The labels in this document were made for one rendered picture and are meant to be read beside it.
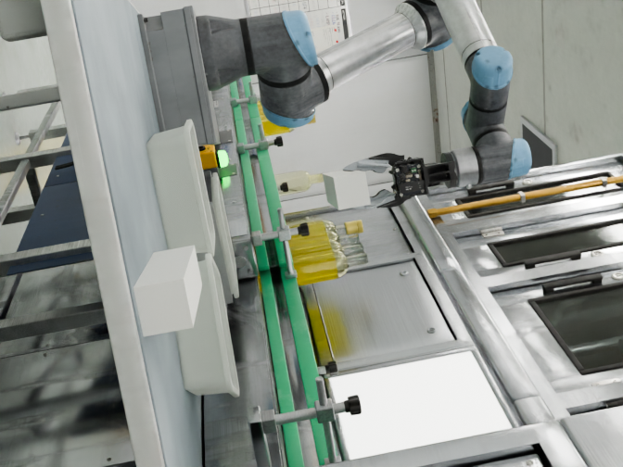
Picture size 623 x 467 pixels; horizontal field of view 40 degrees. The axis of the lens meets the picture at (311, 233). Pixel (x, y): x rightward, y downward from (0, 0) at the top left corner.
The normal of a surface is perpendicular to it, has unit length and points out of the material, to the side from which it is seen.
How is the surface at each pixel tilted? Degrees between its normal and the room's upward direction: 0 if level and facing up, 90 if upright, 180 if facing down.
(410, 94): 90
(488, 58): 90
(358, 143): 90
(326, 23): 90
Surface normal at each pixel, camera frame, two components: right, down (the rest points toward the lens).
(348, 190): 0.07, 0.10
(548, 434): -0.14, -0.89
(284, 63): 0.17, 0.76
